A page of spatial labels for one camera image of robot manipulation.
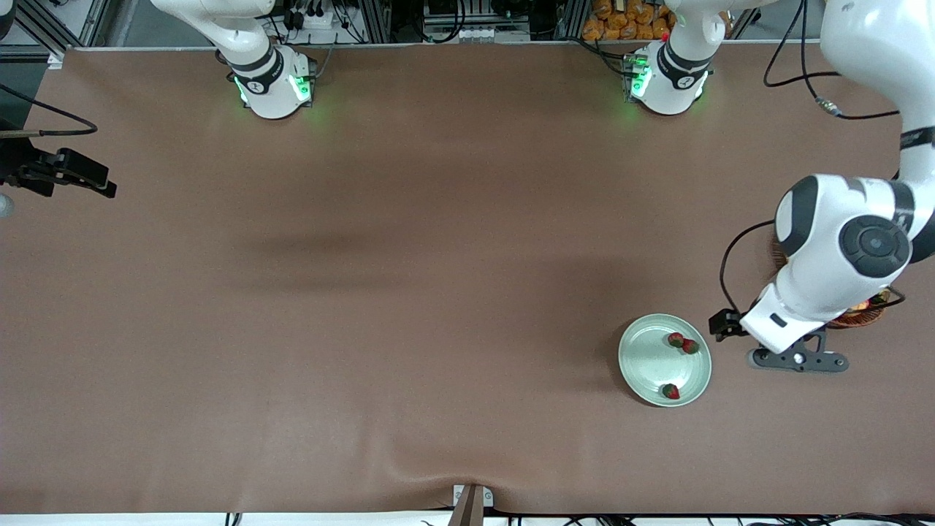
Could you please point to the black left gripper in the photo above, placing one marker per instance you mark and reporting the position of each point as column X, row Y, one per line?
column 724, row 324

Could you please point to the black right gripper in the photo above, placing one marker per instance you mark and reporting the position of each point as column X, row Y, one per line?
column 16, row 162

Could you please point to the red toy strawberry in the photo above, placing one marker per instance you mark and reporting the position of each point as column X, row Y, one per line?
column 691, row 347
column 675, row 340
column 670, row 391

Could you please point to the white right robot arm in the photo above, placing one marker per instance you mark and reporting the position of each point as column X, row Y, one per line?
column 270, row 88

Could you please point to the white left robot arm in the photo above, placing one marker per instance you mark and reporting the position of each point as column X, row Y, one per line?
column 833, row 241

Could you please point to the light green round plate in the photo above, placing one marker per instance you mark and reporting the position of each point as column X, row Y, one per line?
column 646, row 361

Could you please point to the brown wicker basket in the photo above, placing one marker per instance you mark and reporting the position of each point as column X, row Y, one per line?
column 855, row 320

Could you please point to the red yellow apple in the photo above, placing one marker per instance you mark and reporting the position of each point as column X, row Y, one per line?
column 863, row 305

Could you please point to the power strip with black plugs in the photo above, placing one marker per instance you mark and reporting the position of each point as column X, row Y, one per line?
column 314, row 20

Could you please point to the brown table mat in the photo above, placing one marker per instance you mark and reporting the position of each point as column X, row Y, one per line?
column 438, row 409

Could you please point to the bag of brown buns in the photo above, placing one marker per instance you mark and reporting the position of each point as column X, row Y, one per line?
column 621, row 25

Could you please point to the white power strip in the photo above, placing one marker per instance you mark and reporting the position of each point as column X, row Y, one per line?
column 482, row 34

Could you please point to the aluminium frame rail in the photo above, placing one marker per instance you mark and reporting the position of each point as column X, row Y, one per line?
column 57, row 60

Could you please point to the grey metal table bracket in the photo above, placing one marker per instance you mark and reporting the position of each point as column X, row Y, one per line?
column 488, row 497

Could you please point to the brown camera pole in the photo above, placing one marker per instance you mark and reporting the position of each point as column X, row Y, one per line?
column 467, row 511

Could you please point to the aluminium frame post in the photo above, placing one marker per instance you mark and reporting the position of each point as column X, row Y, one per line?
column 573, row 18
column 376, row 22

